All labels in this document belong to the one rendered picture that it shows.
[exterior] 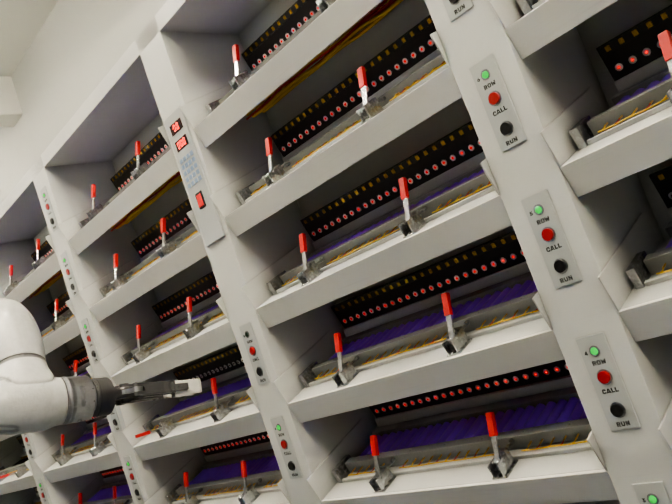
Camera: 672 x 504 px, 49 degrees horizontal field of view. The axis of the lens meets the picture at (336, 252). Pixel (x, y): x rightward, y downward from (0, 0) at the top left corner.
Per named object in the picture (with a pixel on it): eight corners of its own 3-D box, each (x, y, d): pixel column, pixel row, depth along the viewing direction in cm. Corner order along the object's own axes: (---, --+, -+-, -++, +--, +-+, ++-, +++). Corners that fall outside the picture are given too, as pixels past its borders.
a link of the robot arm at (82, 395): (71, 421, 135) (102, 417, 139) (66, 372, 138) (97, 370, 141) (54, 428, 142) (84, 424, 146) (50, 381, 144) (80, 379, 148)
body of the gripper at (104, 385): (83, 420, 145) (127, 414, 151) (99, 414, 139) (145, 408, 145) (79, 382, 147) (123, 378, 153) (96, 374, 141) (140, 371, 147)
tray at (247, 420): (272, 429, 146) (246, 391, 145) (142, 461, 190) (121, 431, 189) (330, 373, 160) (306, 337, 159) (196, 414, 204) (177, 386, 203)
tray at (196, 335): (241, 339, 149) (204, 283, 147) (120, 391, 192) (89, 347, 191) (302, 290, 163) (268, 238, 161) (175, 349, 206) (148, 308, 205)
